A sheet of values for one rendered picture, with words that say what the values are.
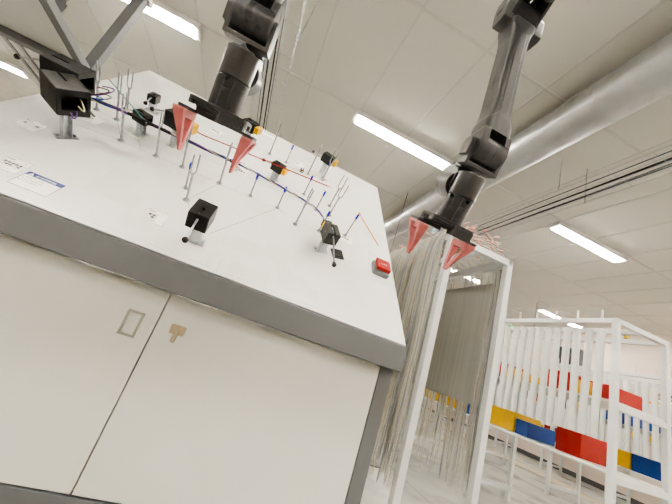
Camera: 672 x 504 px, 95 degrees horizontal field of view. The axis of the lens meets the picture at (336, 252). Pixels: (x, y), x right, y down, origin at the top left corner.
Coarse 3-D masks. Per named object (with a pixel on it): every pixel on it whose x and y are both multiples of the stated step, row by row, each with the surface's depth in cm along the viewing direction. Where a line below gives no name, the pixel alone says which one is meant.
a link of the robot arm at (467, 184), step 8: (456, 176) 68; (464, 176) 63; (472, 176) 62; (480, 176) 63; (456, 184) 64; (464, 184) 63; (472, 184) 62; (480, 184) 63; (456, 192) 64; (464, 192) 63; (472, 192) 63; (464, 200) 64; (472, 200) 64
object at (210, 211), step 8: (200, 200) 71; (192, 208) 67; (200, 208) 69; (208, 208) 70; (216, 208) 71; (192, 216) 67; (200, 216) 67; (208, 216) 68; (192, 224) 68; (200, 224) 68; (208, 224) 69; (192, 232) 72; (200, 232) 72; (184, 240) 64; (192, 240) 73; (200, 240) 75
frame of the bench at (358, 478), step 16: (384, 368) 83; (384, 384) 82; (384, 400) 81; (368, 416) 79; (368, 432) 78; (368, 448) 77; (368, 464) 76; (352, 480) 74; (0, 496) 54; (16, 496) 54; (32, 496) 55; (48, 496) 56; (64, 496) 57; (80, 496) 58; (352, 496) 74
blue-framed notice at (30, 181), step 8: (16, 176) 64; (24, 176) 65; (32, 176) 66; (40, 176) 67; (16, 184) 63; (24, 184) 63; (32, 184) 64; (40, 184) 65; (48, 184) 66; (56, 184) 67; (32, 192) 63; (40, 192) 64; (48, 192) 65
